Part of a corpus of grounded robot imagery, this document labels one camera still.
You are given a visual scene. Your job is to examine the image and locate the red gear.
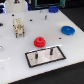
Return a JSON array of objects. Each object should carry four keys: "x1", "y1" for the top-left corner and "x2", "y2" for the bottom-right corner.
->
[{"x1": 34, "y1": 37, "x2": 46, "y2": 47}]

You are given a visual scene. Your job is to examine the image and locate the blue gear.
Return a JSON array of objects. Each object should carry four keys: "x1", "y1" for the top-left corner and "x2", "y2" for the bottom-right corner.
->
[{"x1": 61, "y1": 26, "x2": 75, "y2": 35}]

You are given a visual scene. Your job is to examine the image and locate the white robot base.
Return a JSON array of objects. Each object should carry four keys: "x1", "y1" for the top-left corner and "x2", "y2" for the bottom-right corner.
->
[{"x1": 5, "y1": 0, "x2": 27, "y2": 13}]

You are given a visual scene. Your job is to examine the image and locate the beige electrical connector block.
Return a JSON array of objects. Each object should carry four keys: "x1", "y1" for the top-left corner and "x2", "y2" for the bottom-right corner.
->
[{"x1": 13, "y1": 18, "x2": 25, "y2": 36}]

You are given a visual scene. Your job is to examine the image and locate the small blue object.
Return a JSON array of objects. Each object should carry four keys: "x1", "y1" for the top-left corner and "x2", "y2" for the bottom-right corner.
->
[{"x1": 49, "y1": 6, "x2": 59, "y2": 13}]

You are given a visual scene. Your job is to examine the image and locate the black peg base plate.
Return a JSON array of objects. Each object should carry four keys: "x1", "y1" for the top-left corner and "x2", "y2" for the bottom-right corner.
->
[{"x1": 25, "y1": 46, "x2": 65, "y2": 67}]

